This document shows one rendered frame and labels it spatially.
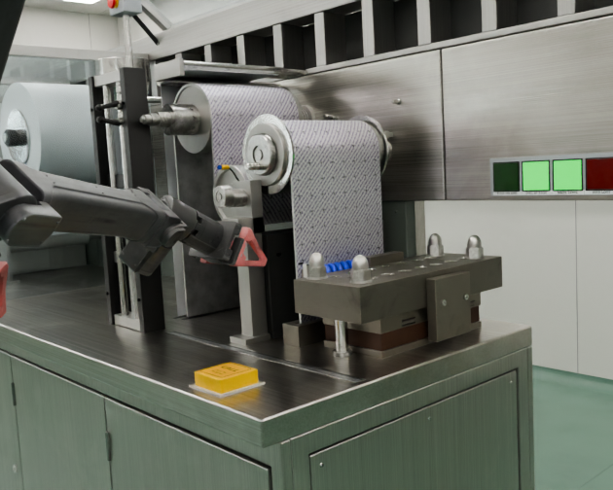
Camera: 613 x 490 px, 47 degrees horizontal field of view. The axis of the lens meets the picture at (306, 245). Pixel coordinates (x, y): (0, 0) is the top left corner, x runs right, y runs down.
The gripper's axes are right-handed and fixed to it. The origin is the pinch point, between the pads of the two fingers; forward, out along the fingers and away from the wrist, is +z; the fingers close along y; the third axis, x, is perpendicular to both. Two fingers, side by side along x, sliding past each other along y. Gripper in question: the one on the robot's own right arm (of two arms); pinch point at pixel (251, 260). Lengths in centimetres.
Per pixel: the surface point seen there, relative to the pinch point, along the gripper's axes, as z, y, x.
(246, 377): -3.1, 13.3, -19.5
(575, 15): 18, 37, 54
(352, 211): 18.6, 0.2, 18.1
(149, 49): 10, -102, 69
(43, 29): 95, -556, 235
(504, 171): 29.7, 23.6, 31.7
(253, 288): 8.5, -7.9, -2.7
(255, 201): 1.4, -7.1, 11.9
